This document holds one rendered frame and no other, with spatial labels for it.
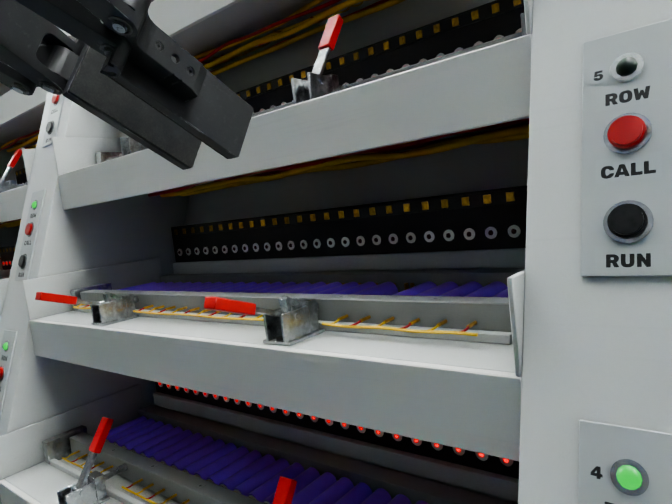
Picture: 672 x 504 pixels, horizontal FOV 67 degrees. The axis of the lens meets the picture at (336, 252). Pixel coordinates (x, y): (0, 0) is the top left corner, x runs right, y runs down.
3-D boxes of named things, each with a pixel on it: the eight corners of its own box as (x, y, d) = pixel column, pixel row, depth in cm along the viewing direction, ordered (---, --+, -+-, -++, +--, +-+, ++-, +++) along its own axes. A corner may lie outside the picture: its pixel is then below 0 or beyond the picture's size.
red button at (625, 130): (645, 143, 23) (645, 111, 23) (606, 149, 24) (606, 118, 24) (649, 151, 24) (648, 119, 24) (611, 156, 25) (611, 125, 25)
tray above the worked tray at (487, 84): (538, 115, 29) (516, -144, 28) (63, 210, 67) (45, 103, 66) (610, 130, 45) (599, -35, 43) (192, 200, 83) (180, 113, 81)
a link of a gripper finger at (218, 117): (127, 16, 22) (136, 10, 21) (245, 111, 27) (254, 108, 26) (102, 73, 21) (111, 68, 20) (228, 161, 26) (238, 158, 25)
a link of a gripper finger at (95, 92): (68, 91, 23) (61, 94, 23) (192, 169, 28) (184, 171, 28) (93, 38, 24) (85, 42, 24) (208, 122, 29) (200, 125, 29)
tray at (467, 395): (529, 465, 26) (512, 277, 25) (35, 355, 64) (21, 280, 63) (610, 349, 41) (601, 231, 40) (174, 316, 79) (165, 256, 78)
